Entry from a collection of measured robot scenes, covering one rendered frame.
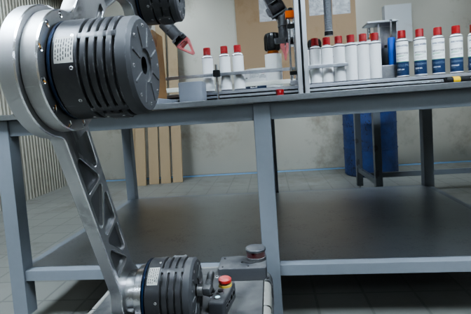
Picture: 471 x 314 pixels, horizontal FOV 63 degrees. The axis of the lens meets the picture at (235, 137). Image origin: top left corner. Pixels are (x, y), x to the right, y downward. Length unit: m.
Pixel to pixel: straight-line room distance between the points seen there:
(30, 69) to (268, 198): 0.94
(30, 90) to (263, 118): 0.85
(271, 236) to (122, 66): 0.95
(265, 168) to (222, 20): 3.74
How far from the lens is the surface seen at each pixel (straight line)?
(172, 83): 4.68
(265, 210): 1.40
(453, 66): 1.93
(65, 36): 0.71
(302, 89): 1.63
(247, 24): 4.91
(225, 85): 1.78
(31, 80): 0.69
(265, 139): 1.36
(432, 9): 5.32
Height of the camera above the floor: 0.79
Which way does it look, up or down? 4 degrees down
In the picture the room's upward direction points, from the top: 4 degrees counter-clockwise
